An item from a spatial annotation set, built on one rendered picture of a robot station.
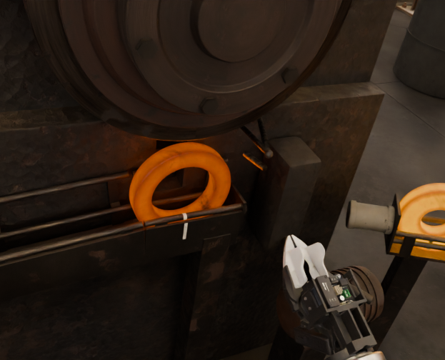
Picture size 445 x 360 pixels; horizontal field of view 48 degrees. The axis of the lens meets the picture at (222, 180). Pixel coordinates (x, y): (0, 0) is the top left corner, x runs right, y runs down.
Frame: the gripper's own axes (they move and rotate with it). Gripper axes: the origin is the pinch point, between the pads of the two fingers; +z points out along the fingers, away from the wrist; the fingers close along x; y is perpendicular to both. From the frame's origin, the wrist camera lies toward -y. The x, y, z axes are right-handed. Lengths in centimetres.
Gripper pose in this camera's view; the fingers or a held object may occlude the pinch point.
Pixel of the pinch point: (291, 244)
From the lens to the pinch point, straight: 83.8
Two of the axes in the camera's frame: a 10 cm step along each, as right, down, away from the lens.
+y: 2.5, -5.7, -7.8
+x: -9.1, 1.3, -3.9
